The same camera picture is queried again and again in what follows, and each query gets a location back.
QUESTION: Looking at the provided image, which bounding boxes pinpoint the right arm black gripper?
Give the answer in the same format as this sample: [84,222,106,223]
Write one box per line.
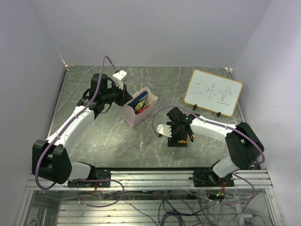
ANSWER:
[166,122,187,147]

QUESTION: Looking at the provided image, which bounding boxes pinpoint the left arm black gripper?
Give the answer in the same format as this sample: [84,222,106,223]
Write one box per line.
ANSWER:
[102,81,133,107]

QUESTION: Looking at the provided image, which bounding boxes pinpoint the yellow M&M's packet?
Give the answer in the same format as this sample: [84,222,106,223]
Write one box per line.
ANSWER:
[178,139,191,144]

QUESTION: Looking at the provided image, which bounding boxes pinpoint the blue Burts chips bag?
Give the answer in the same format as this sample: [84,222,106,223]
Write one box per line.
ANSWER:
[128,91,148,107]

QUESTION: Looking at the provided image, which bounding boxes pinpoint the green snack packet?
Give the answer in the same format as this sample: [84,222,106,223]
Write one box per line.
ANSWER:
[134,100,145,111]

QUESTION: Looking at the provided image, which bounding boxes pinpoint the red snack packet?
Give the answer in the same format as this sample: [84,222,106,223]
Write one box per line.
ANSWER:
[135,106,149,115]

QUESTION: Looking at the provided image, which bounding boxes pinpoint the white paper bag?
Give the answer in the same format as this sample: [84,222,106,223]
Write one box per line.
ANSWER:
[123,87,158,128]

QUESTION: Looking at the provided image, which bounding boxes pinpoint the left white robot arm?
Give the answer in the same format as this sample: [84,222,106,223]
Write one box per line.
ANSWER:
[32,70,133,187]

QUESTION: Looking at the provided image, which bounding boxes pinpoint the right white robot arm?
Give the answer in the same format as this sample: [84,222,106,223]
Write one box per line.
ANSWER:
[157,107,264,186]

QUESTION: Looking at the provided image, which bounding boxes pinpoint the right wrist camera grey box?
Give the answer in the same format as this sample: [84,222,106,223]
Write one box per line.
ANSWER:
[156,124,172,138]

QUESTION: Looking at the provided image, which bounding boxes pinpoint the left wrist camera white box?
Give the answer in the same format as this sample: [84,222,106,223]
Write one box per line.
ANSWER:
[112,70,127,90]

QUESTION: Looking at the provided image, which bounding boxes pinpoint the whiteboard with yellow frame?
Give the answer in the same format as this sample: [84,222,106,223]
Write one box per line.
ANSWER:
[184,69,243,117]

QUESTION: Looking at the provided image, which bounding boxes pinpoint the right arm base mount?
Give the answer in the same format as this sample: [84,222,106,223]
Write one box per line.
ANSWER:
[189,168,234,187]

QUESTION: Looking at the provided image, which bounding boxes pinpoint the aluminium frame rail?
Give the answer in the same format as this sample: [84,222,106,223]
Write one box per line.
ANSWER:
[25,168,273,190]

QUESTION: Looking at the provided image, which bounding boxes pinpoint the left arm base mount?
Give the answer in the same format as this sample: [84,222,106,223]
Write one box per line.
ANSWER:
[67,167,111,188]

